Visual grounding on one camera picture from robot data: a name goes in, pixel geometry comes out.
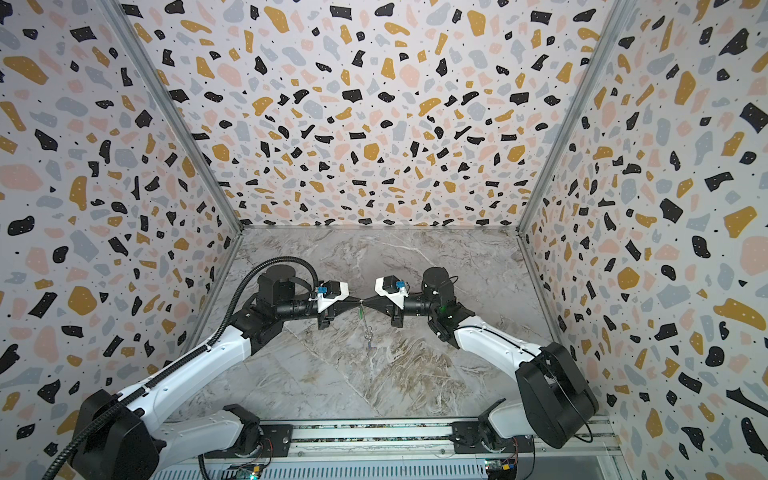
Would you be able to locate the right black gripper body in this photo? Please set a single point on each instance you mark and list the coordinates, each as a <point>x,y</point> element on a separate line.
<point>396,309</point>

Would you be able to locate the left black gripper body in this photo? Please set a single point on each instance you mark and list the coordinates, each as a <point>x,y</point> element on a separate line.
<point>325,310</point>

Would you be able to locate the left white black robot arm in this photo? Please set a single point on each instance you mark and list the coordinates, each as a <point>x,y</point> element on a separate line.
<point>127,435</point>

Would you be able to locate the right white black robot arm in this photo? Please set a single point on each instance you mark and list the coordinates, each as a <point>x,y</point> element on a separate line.
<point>555,400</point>

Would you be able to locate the left electronics board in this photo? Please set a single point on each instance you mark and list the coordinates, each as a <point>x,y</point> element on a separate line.
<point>249,471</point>

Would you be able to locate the electronics board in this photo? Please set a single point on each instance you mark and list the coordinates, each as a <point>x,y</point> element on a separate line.
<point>249,471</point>
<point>501,469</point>

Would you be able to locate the right electronics board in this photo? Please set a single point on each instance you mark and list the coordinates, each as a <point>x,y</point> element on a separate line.
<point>501,469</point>

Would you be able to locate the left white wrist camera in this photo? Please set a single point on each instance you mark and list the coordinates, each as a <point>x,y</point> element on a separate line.
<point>329,293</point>

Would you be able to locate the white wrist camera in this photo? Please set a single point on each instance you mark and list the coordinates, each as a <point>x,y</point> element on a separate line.
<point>329,293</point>
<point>393,289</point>

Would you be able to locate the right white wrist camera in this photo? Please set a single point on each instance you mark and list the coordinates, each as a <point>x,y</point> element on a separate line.
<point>393,289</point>

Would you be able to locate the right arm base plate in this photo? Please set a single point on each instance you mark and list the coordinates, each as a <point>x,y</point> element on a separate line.
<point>477,437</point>

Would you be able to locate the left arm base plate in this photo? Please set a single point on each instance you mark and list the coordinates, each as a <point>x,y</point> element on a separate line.
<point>268,441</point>

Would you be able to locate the left aluminium corner post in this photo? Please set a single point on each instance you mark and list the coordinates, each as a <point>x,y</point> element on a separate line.
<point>127,37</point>

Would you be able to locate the aluminium corner post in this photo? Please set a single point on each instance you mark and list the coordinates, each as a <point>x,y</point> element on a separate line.
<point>127,37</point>
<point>616,20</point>

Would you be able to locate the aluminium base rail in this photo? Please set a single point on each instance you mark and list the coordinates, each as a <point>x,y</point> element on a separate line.
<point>392,449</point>

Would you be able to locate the right aluminium corner post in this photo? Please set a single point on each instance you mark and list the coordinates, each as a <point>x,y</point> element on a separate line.
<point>616,20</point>

